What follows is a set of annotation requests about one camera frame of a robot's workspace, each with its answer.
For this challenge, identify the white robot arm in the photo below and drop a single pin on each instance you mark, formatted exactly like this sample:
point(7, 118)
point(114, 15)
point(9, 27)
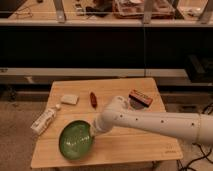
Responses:
point(194, 127)

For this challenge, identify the red sausage toy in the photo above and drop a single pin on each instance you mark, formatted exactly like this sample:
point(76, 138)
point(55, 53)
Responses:
point(93, 100)

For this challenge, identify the white sponge block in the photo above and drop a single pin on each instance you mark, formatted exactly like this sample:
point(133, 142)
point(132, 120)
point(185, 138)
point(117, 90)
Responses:
point(69, 99)

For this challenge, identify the brown chocolate bar box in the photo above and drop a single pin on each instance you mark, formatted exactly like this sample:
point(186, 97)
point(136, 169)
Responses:
point(140, 97)

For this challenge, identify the wooden folding table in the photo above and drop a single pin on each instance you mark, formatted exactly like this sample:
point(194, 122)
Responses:
point(121, 145)

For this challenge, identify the green ceramic bowl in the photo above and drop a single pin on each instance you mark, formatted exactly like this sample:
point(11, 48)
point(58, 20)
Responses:
point(75, 140)

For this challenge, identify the clear plastic cup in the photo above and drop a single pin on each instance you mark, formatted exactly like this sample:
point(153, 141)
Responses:
point(136, 105)

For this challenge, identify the white plastic bottle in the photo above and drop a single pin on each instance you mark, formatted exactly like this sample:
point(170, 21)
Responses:
point(44, 120)

